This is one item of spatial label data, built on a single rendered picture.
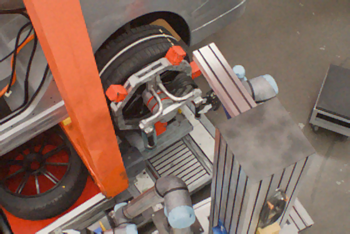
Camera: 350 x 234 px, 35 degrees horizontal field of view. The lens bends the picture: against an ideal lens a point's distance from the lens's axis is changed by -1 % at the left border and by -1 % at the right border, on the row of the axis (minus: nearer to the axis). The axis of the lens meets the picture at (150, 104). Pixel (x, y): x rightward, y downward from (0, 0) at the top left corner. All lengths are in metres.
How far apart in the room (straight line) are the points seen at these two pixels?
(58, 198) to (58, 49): 1.61
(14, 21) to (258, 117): 2.12
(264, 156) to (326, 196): 2.24
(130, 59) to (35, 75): 0.61
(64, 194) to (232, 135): 1.84
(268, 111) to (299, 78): 2.57
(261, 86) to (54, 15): 1.31
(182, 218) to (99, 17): 1.17
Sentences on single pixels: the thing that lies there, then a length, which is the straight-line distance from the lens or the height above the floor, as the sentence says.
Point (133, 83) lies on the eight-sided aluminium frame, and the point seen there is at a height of 1.11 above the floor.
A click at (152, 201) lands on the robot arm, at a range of 2.58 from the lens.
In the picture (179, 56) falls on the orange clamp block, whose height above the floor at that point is 1.14.
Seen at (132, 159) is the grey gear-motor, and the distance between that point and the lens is 3.67.
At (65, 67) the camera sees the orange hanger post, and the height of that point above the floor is 1.94.
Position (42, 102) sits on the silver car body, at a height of 1.00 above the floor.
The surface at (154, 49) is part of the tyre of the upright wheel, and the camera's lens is 3.17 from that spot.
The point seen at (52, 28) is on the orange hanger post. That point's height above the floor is 2.19.
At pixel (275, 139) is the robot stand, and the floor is 2.03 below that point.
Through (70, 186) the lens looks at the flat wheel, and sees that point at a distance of 3.56.
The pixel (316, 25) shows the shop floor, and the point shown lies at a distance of 4.86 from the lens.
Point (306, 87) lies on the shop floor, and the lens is 4.48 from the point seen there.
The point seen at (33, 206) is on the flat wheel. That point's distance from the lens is 3.56.
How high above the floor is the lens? 3.72
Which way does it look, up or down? 59 degrees down
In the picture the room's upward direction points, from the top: 8 degrees counter-clockwise
